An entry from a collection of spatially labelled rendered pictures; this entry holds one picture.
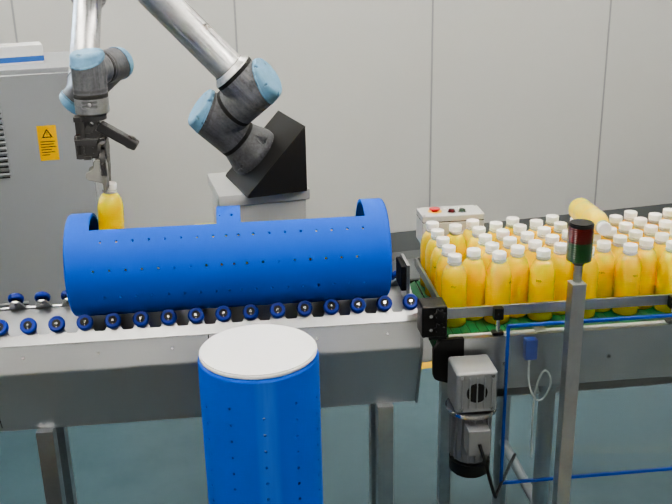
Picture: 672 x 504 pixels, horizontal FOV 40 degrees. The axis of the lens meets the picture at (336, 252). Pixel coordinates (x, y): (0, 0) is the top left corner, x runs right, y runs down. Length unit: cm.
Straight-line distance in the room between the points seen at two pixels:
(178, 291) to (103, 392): 38
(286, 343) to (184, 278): 42
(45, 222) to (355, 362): 184
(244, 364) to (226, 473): 27
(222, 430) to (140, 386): 55
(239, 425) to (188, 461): 161
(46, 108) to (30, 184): 33
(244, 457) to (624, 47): 446
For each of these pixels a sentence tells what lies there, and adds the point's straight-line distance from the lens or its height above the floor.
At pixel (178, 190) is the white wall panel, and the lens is 532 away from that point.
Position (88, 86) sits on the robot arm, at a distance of 251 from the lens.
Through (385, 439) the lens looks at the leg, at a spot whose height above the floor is 52.
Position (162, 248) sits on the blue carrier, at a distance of 246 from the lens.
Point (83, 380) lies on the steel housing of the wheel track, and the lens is 263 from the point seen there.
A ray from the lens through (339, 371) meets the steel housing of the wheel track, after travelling 263.
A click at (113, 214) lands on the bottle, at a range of 260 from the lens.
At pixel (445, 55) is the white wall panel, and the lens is 555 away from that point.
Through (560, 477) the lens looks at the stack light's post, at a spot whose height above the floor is 53.
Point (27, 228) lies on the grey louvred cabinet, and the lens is 404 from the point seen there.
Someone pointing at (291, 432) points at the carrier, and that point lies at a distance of 213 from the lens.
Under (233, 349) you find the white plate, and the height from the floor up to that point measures 104.
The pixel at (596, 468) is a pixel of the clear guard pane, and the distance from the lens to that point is 281.
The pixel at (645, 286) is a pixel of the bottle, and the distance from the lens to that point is 277.
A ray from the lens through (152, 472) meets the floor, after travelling 367.
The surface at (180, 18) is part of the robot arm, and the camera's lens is 307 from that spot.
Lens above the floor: 198
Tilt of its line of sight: 20 degrees down
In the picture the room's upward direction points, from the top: 1 degrees counter-clockwise
